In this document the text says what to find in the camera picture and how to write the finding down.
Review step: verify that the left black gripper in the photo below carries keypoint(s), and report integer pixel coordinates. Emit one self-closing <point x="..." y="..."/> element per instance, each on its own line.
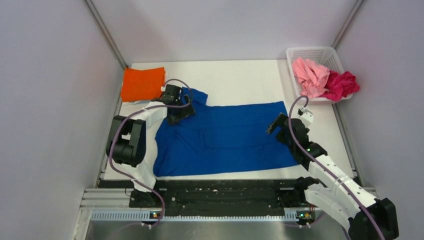
<point x="186" y="112"/>

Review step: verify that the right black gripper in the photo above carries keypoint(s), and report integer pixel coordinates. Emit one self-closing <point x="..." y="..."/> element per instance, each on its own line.
<point x="280" y="122"/>

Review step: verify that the blue t shirt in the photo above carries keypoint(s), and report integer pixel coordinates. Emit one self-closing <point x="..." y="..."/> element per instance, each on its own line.
<point x="221" y="139"/>

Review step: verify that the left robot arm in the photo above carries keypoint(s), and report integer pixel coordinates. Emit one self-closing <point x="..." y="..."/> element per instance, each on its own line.
<point x="132" y="141"/>

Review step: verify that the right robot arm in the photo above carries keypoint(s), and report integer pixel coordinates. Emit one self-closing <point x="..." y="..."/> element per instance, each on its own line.
<point x="362" y="215"/>

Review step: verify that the folded orange t shirt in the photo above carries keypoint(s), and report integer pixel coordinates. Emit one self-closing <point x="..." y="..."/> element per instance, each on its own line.
<point x="142" y="84"/>

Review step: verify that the light pink t shirt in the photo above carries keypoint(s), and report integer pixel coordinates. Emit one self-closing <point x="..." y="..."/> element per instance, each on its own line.
<point x="311" y="76"/>

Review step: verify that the magenta t shirt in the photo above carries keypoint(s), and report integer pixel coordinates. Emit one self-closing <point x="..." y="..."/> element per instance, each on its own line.
<point x="340" y="85"/>

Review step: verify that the white plastic basket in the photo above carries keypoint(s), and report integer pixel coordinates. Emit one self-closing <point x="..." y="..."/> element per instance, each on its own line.
<point x="322" y="55"/>

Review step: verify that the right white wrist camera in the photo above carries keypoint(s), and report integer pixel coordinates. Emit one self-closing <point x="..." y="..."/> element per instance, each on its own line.
<point x="305" y="116"/>

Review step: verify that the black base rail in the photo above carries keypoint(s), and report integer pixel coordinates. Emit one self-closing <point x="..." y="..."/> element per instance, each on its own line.
<point x="215" y="198"/>

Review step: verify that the left corner aluminium post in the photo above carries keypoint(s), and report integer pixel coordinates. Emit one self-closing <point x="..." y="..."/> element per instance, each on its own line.
<point x="105" y="33"/>

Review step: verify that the corner aluminium post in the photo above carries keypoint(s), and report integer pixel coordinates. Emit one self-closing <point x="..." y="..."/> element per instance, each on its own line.
<point x="347" y="23"/>
<point x="105" y="33"/>

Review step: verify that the white slotted cable duct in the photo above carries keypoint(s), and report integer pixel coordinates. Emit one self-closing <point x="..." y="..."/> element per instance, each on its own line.
<point x="153" y="216"/>

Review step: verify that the right corner aluminium post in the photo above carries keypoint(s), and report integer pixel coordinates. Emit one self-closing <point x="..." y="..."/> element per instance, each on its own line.
<point x="347" y="23"/>

